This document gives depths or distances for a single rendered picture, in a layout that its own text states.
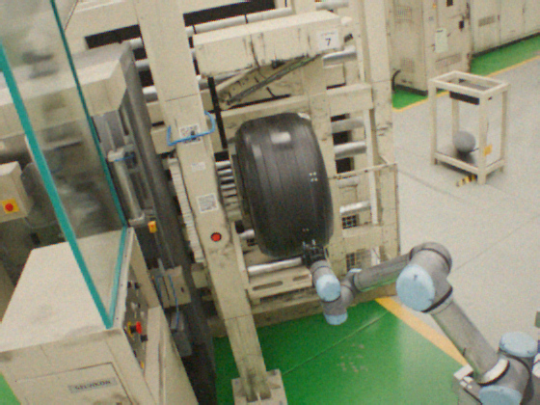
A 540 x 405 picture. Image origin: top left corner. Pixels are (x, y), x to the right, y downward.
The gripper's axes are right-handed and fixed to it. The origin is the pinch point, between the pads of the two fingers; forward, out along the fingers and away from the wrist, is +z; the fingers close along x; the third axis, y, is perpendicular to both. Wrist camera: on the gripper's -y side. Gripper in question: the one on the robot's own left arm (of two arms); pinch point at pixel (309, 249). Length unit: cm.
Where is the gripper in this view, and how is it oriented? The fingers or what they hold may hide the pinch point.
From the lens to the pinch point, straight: 197.3
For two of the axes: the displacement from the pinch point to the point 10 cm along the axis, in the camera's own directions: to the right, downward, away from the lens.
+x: -9.7, 2.2, -0.6
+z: -1.4, -3.5, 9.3
